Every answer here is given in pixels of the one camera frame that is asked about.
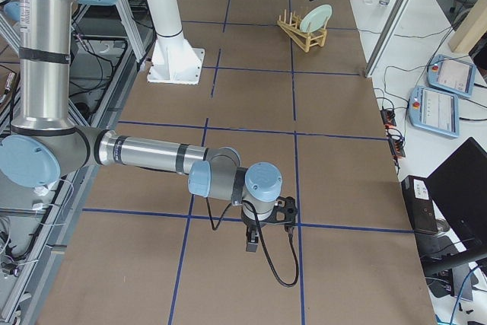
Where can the wooden plate rack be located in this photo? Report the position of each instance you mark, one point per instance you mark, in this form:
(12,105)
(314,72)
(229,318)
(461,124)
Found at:
(289,22)

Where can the wooden beam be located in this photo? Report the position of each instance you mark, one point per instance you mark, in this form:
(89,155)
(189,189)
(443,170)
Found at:
(471,29)

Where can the black computer box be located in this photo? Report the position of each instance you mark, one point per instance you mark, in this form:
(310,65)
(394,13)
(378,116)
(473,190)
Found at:
(419,205)

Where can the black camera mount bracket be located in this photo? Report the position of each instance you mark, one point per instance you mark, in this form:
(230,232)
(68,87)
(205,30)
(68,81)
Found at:
(284,212)

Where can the orange black adapter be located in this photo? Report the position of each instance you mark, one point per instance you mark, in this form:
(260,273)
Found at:
(396,146)
(388,117)

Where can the lower blue teach pendant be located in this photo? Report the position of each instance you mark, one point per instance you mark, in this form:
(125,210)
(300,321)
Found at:
(435,111)

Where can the lower orange black adapter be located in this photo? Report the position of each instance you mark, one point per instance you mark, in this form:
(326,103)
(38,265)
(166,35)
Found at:
(396,146)

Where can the blue teach pendant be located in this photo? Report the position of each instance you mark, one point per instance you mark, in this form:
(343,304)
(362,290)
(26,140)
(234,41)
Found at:
(452,74)
(435,111)

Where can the light green plate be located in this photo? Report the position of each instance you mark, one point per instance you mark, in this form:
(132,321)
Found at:
(316,19)

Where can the black laptop monitor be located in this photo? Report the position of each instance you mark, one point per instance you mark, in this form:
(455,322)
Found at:
(458,188)

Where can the aluminium frame post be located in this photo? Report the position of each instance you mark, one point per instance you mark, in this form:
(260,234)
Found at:
(386,35)

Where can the upper blue teach pendant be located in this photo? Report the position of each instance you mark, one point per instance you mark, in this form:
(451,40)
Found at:
(452,74)

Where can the upper orange black adapter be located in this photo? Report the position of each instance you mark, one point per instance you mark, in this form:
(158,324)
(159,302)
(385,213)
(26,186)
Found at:
(388,117)

